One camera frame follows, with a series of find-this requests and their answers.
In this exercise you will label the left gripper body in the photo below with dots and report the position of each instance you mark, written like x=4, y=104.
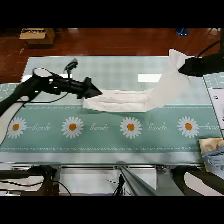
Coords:
x=87, y=90

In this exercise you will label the white shirt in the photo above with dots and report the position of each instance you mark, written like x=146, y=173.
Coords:
x=133, y=100

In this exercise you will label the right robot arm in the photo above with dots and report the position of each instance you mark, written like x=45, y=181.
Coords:
x=204, y=65

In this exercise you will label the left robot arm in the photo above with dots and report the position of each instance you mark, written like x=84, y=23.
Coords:
x=23, y=90

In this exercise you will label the cardboard box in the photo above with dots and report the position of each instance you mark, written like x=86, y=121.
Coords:
x=37, y=35

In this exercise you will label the beige garment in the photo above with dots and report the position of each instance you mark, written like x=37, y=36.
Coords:
x=210, y=143

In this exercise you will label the blue jeans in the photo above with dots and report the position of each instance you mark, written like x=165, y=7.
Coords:
x=216, y=161

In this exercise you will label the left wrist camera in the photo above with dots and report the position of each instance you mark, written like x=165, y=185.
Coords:
x=72, y=64

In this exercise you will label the silver frame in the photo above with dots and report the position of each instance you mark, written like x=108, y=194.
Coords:
x=140, y=186

